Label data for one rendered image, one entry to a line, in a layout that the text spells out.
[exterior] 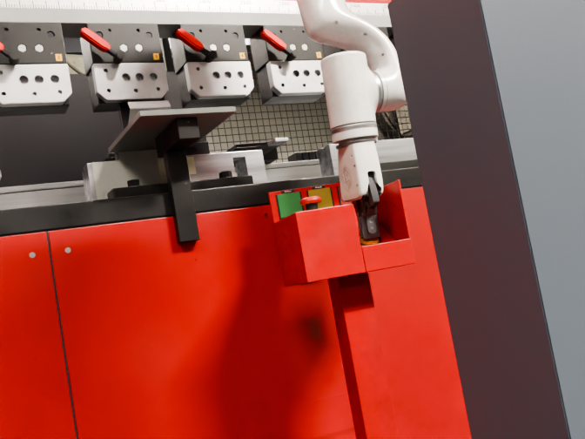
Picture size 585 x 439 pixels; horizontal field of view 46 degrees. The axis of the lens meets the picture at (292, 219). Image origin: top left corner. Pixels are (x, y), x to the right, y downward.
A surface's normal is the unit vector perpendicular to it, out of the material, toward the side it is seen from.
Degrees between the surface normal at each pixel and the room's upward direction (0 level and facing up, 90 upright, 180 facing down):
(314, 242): 90
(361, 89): 95
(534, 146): 90
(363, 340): 90
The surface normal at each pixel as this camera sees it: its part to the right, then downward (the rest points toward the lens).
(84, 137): 0.44, -0.15
